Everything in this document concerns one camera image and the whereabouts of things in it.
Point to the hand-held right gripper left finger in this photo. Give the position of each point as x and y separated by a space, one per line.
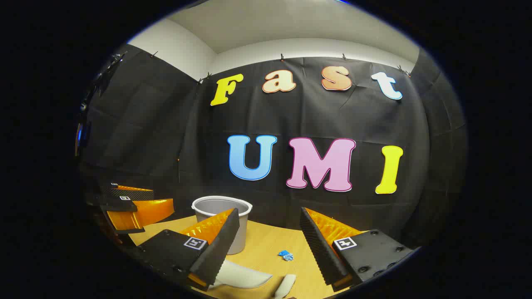
220 249

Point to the grey ribbed garbage bin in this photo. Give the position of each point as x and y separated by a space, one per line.
216 207

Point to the white plastic dustpan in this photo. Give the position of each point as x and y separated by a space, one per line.
241 276

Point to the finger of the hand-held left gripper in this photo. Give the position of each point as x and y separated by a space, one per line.
141 214
133 194

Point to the blue paper trash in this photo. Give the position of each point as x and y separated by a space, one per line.
285 255

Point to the small white broom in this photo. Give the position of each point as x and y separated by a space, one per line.
286 286

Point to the dark device with blue screen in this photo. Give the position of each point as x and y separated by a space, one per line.
82 135

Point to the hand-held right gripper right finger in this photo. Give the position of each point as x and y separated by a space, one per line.
318 249

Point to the wooden desktop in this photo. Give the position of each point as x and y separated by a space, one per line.
270 241

